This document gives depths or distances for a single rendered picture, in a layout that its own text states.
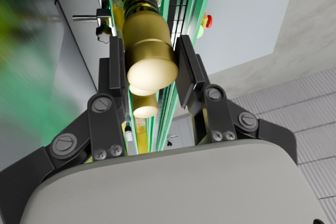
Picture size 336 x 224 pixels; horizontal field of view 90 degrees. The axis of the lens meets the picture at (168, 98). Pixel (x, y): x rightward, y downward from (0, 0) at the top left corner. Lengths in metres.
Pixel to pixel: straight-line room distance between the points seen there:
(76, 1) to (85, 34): 0.08
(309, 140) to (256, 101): 0.97
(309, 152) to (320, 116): 0.62
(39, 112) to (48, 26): 0.12
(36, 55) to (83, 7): 0.23
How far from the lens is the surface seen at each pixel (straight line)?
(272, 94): 3.63
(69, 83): 0.42
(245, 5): 0.94
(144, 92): 0.18
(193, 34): 0.41
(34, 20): 0.27
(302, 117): 3.56
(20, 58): 0.22
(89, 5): 0.45
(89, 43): 0.51
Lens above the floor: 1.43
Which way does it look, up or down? 31 degrees down
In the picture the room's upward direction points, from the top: 168 degrees clockwise
